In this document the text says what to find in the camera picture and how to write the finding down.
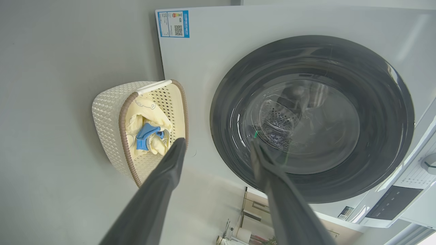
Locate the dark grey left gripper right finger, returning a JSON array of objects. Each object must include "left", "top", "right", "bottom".
[{"left": 250, "top": 138, "right": 338, "bottom": 245}]

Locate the glass washing machine door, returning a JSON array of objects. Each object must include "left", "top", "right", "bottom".
[{"left": 209, "top": 35, "right": 415, "bottom": 203}]

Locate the cream perforated laundry basket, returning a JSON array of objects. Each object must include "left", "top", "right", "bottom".
[{"left": 92, "top": 79, "right": 189, "bottom": 188}]

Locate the black washing machine display panel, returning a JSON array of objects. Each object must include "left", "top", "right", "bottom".
[{"left": 365, "top": 185, "right": 423, "bottom": 221}]

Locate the small brand sticker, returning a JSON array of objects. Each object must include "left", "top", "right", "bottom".
[{"left": 338, "top": 206, "right": 355, "bottom": 221}]

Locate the blue energy label sticker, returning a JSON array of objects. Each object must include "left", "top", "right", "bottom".
[{"left": 157, "top": 10, "right": 190, "bottom": 38}]

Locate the white washing machine control knob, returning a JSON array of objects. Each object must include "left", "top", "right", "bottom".
[{"left": 421, "top": 152, "right": 436, "bottom": 176}]

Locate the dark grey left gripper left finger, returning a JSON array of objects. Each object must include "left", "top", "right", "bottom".
[{"left": 99, "top": 137, "right": 187, "bottom": 245}]

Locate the white front-load washing machine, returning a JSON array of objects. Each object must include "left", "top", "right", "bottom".
[{"left": 156, "top": 5, "right": 436, "bottom": 228}]

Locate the beige wooden cabinet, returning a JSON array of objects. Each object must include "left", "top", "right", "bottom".
[{"left": 238, "top": 186, "right": 273, "bottom": 235}]

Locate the cream baby garment blue trim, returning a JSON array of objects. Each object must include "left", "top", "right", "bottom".
[
  {"left": 125, "top": 96, "right": 172, "bottom": 140},
  {"left": 131, "top": 117, "right": 171, "bottom": 160}
]

